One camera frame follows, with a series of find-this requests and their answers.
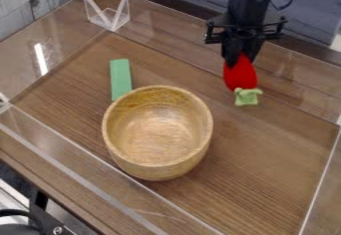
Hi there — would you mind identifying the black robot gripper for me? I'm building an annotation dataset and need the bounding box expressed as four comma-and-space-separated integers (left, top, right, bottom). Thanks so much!
204, 12, 288, 68

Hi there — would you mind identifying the black cable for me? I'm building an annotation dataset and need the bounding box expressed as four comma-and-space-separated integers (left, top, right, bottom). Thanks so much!
0, 207, 34, 235

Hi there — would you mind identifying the black table frame bracket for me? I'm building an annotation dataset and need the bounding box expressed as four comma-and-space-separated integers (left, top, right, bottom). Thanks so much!
30, 190, 77, 235

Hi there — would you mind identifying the wooden bowl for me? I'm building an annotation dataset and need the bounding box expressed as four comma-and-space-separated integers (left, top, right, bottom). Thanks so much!
102, 85, 213, 181

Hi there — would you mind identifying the red felt strawberry toy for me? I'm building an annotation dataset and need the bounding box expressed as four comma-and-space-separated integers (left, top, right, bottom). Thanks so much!
224, 53, 263, 107

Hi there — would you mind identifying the green rectangular block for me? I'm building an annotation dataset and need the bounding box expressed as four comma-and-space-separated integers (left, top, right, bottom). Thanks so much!
110, 59, 133, 101

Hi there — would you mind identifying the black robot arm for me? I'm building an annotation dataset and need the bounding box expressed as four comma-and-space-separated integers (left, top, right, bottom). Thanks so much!
204, 0, 293, 68

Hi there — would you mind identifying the clear acrylic corner bracket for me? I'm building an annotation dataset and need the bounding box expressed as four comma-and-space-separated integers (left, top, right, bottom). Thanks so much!
85, 0, 132, 32

